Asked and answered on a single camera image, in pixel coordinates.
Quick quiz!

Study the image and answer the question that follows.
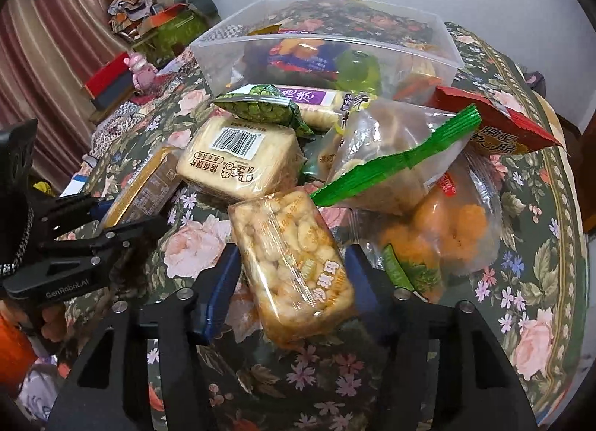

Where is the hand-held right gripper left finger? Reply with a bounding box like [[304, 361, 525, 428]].
[[44, 242, 243, 431]]

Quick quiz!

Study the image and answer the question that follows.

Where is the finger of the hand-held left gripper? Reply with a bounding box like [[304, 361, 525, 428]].
[[44, 193, 119, 233], [39, 216, 169, 276]]

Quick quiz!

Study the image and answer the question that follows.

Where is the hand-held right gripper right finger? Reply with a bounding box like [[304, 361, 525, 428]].
[[343, 244, 541, 431]]

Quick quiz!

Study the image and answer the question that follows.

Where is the clear peanut crisp packet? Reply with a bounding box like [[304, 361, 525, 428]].
[[228, 189, 357, 350]]

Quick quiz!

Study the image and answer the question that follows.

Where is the clear plastic container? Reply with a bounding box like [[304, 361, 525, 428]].
[[190, 0, 466, 108]]

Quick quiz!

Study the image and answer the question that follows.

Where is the orange sleeved forearm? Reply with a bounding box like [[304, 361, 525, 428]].
[[0, 312, 38, 373]]

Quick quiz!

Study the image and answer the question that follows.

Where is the person's left hand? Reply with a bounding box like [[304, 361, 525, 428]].
[[39, 303, 70, 345]]

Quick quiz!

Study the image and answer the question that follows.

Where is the brown gold biscuit packet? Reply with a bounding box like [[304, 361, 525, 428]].
[[99, 146, 183, 229]]

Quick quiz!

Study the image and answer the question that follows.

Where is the orange ball snack packet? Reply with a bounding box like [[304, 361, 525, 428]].
[[368, 163, 504, 304]]

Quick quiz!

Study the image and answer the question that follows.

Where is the clear green-edged cracker packet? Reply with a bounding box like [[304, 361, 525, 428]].
[[310, 103, 482, 218]]

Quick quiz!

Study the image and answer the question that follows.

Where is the red box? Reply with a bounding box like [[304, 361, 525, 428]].
[[83, 52, 138, 111]]

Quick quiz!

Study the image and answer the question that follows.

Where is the cream barcode bread packet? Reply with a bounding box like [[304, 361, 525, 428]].
[[176, 115, 305, 205]]

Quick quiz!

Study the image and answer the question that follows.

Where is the pink plush toy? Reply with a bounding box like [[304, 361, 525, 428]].
[[127, 52, 161, 94]]

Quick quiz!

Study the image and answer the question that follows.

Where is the striped pink curtain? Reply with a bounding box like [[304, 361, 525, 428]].
[[0, 0, 124, 190]]

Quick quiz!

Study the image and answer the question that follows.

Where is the floral tablecloth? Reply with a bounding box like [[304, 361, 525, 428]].
[[60, 0, 591, 431]]

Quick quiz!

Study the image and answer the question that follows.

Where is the green pea packet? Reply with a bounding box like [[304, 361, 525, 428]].
[[212, 84, 317, 140]]

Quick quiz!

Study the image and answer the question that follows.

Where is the white purple-label packet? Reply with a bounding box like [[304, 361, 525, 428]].
[[275, 84, 378, 130]]

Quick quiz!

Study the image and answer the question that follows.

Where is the green cardboard box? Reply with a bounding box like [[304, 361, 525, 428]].
[[133, 3, 210, 66]]

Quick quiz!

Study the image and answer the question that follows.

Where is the red snack packet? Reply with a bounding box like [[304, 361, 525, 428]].
[[427, 86, 565, 156]]

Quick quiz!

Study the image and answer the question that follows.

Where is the green jelly cup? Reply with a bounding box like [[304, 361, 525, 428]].
[[336, 50, 383, 97]]

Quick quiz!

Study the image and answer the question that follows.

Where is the blue orange snack packet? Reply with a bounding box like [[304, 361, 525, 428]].
[[265, 35, 340, 83]]

